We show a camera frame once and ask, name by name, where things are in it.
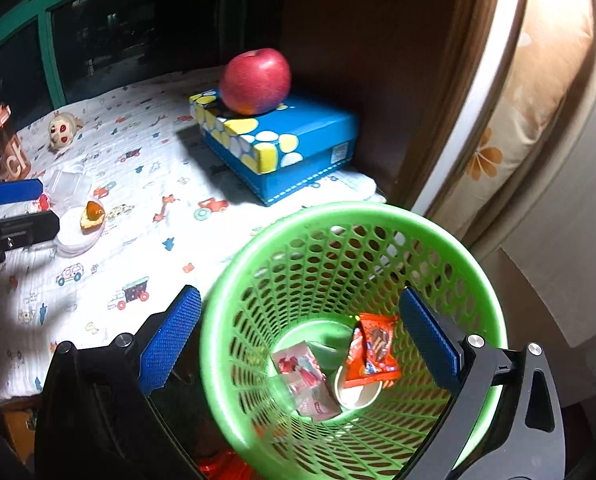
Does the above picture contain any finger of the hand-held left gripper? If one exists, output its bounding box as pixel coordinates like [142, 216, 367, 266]
[0, 210, 61, 253]
[0, 177, 45, 211]

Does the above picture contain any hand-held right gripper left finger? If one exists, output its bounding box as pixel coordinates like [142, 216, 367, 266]
[34, 285, 203, 480]

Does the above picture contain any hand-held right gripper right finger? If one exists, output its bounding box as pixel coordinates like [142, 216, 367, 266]
[395, 287, 566, 480]

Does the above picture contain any white plastic bowl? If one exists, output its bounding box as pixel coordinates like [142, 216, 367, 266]
[55, 200, 108, 256]

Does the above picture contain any clear plastic container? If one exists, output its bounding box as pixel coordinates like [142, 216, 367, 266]
[43, 167, 93, 207]

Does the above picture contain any orange snack wrapper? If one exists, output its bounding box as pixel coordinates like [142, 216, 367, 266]
[343, 312, 401, 390]

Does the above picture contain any green plastic basket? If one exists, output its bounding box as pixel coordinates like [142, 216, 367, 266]
[199, 201, 508, 480]

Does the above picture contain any white paper cup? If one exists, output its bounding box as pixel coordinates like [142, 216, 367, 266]
[334, 365, 385, 411]

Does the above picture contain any pink snack packet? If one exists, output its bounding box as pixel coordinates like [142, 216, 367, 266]
[272, 341, 343, 423]

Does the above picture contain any orange water bottle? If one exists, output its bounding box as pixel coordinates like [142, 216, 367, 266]
[0, 102, 31, 182]

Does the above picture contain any orange food scrap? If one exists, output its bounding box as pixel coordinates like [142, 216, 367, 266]
[80, 200, 105, 231]

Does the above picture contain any cream plush toy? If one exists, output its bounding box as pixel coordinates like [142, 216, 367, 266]
[47, 111, 84, 153]

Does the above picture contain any printed blanket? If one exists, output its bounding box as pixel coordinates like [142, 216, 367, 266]
[0, 67, 379, 406]

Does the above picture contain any blue dotted tissue box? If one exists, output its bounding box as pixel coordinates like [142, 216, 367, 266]
[189, 89, 359, 207]

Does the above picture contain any floral pillow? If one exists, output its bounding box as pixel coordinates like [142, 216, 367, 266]
[428, 0, 596, 261]

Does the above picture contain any red apple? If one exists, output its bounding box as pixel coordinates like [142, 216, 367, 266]
[219, 48, 293, 116]

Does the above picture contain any brown wooden panel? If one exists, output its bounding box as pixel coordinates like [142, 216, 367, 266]
[278, 0, 528, 211]

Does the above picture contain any green window frame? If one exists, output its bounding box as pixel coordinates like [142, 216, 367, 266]
[0, 0, 289, 111]

